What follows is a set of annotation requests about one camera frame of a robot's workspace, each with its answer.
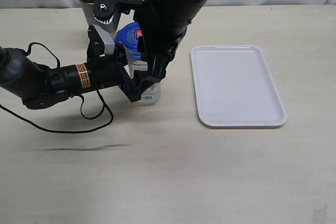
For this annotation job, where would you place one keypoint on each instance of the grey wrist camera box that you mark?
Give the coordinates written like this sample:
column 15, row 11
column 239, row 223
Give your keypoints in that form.
column 100, row 41

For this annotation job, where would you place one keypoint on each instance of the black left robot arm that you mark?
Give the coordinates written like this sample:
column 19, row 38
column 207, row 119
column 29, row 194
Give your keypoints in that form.
column 41, row 87

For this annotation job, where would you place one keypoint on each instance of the white rectangular tray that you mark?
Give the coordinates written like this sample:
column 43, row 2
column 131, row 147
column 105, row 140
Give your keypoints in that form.
column 234, row 88

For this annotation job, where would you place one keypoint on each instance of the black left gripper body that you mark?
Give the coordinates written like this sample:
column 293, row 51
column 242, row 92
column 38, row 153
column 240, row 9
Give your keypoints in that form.
column 107, row 71

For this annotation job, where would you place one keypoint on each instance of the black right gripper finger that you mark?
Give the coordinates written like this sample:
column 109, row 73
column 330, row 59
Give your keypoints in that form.
column 142, row 80

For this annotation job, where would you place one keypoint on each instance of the tall clear plastic container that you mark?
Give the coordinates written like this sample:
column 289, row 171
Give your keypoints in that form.
column 153, row 93

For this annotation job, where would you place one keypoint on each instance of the blue plastic container lid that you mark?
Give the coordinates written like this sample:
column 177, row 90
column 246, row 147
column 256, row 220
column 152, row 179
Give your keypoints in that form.
column 129, row 37

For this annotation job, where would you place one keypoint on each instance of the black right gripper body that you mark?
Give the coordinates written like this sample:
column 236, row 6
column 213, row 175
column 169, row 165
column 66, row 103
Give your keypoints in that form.
column 163, row 23

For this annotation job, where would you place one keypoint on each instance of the stainless steel tumbler cup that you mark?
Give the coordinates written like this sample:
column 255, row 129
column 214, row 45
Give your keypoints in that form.
column 110, row 26

